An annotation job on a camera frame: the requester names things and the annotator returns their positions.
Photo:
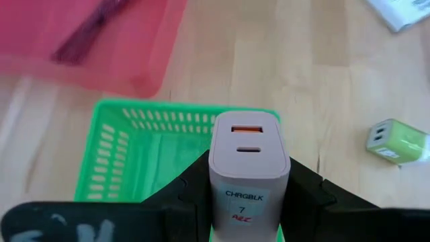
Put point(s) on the green plastic basket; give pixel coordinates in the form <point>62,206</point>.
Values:
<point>151,158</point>

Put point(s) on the green and white USB charger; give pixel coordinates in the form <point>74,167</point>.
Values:
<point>399,142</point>

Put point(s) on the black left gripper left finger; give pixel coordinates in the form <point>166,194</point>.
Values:
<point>134,222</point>

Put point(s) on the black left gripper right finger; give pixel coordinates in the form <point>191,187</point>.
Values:
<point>336,218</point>

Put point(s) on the pink plastic bin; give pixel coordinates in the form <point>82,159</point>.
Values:
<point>134,40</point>

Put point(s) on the white cardboard box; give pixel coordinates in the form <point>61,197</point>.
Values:
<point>399,11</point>

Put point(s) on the white labelled charger block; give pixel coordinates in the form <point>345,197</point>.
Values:
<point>248,168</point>

